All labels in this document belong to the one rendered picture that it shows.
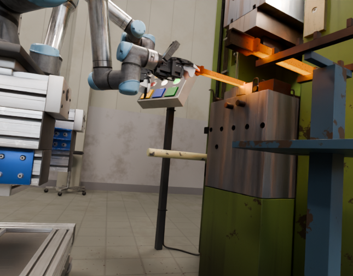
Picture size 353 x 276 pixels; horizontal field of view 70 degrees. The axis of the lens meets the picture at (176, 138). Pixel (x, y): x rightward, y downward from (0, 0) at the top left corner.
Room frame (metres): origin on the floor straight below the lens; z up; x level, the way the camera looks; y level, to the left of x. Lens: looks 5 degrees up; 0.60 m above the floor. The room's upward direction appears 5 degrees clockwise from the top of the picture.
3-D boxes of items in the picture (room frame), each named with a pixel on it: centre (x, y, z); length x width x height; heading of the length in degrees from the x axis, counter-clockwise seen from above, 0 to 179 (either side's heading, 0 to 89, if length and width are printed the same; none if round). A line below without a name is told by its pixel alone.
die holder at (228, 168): (1.31, -0.51, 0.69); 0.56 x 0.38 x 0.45; 120
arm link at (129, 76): (0.95, 0.21, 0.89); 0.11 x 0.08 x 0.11; 66
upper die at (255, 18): (1.36, -0.47, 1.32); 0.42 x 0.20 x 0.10; 120
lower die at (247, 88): (1.36, -0.47, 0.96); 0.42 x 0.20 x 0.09; 120
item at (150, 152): (1.51, -0.04, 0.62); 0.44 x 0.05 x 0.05; 120
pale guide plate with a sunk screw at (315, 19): (1.04, -0.56, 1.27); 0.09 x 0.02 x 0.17; 30
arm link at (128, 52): (0.94, 0.20, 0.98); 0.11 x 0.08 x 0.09; 120
